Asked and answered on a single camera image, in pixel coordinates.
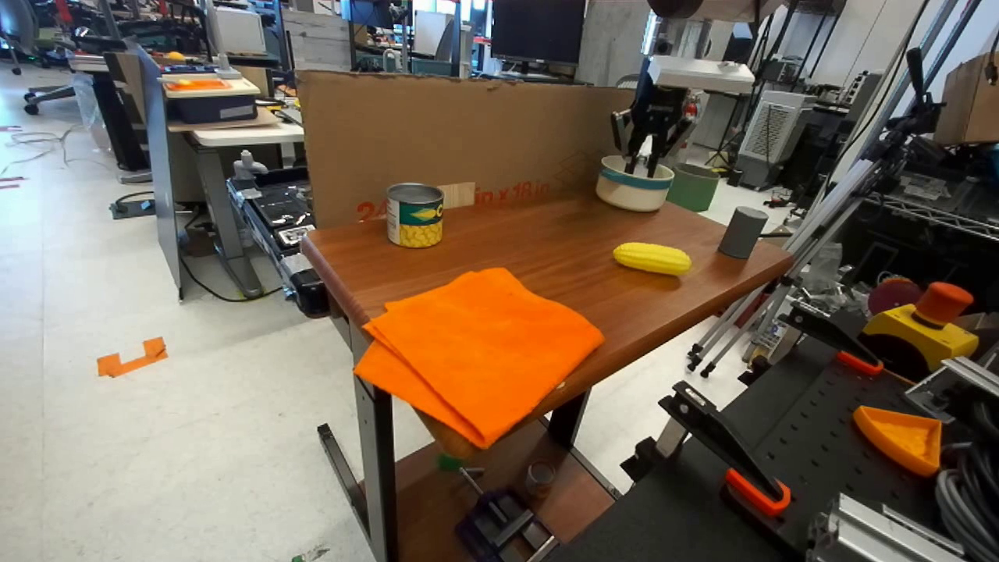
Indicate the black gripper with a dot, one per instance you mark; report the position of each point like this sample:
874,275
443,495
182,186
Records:
662,110

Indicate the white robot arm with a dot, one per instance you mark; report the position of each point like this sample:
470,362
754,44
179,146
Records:
702,72

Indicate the white bowl with teal band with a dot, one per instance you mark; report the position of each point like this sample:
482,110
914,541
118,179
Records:
630,192

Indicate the green plastic bin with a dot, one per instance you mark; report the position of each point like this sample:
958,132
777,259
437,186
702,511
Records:
693,190

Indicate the yellow banana toy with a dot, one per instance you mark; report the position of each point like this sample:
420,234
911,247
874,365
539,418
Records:
649,259

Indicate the grey cylinder cup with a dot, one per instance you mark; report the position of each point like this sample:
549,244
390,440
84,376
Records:
742,236

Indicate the black computer monitor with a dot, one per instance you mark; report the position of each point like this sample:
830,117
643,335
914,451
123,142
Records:
534,31

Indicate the brown cardboard back panel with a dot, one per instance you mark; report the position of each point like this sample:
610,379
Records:
458,137

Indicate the tin can with yellow label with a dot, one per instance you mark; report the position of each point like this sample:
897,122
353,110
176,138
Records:
416,220

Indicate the orange folded cloth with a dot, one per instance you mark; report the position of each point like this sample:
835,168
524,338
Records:
486,347

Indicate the dark red ball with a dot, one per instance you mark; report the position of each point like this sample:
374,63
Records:
895,294

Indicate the cardboard box on shelf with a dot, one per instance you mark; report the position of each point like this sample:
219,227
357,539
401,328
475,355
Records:
970,97

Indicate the yellow emergency stop box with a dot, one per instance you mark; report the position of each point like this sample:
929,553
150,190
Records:
921,328

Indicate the black perforated base board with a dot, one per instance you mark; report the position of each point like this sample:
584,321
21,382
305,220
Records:
814,440

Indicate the orange plastic wedge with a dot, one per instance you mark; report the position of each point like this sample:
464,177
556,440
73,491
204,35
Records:
900,440

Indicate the grey desk with white top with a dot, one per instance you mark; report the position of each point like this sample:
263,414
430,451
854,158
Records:
244,142

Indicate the black case with orange lid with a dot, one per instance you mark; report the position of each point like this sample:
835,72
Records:
206,96

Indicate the grey partition panel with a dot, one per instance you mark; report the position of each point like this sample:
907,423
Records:
159,177

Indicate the aluminium profile rail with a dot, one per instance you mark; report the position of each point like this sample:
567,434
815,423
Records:
886,531
955,382

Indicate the black metal table frame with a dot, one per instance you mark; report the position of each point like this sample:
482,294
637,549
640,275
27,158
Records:
376,457

